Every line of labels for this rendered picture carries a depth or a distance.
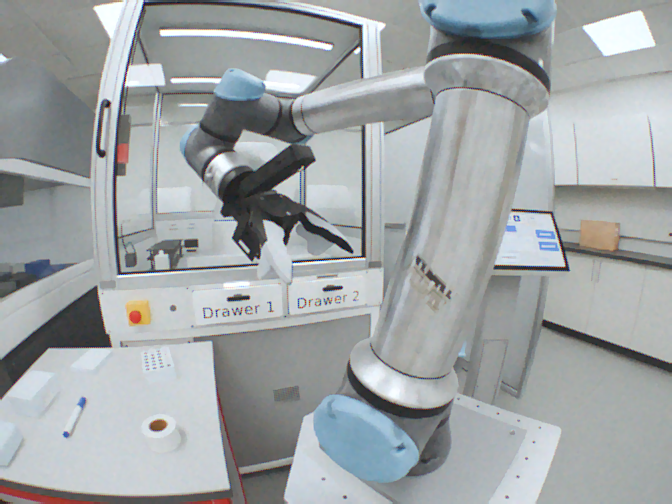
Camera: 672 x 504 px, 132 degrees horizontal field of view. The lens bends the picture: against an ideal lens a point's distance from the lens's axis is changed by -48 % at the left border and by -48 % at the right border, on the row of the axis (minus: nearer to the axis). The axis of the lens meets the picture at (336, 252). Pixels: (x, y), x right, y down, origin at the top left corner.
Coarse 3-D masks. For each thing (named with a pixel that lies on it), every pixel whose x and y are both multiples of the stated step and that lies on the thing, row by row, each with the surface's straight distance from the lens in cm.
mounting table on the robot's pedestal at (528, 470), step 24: (480, 408) 68; (312, 432) 58; (528, 432) 65; (552, 432) 67; (528, 456) 60; (552, 456) 62; (288, 480) 51; (312, 480) 51; (504, 480) 55; (528, 480) 56
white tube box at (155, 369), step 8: (144, 352) 88; (160, 352) 86; (168, 352) 85; (144, 360) 83; (152, 360) 83; (160, 360) 83; (144, 368) 79; (152, 368) 79; (160, 368) 78; (168, 368) 78; (144, 376) 78; (152, 376) 78; (160, 376) 78; (168, 376) 79; (176, 376) 79
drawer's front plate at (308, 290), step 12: (360, 276) 105; (288, 288) 96; (300, 288) 97; (312, 288) 98; (348, 288) 104; (360, 288) 106; (288, 300) 98; (300, 300) 98; (312, 300) 99; (336, 300) 103; (348, 300) 105; (360, 300) 107; (300, 312) 99
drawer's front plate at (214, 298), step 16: (224, 288) 94; (240, 288) 93; (256, 288) 93; (272, 288) 94; (208, 304) 94; (224, 304) 94; (240, 304) 94; (256, 304) 95; (272, 304) 96; (208, 320) 95; (224, 320) 95; (240, 320) 96
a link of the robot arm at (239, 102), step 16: (224, 80) 48; (240, 80) 46; (256, 80) 47; (224, 96) 47; (240, 96) 47; (256, 96) 48; (272, 96) 54; (208, 112) 49; (224, 112) 47; (240, 112) 47; (256, 112) 49; (272, 112) 51; (208, 128) 49; (224, 128) 48; (240, 128) 49; (256, 128) 51
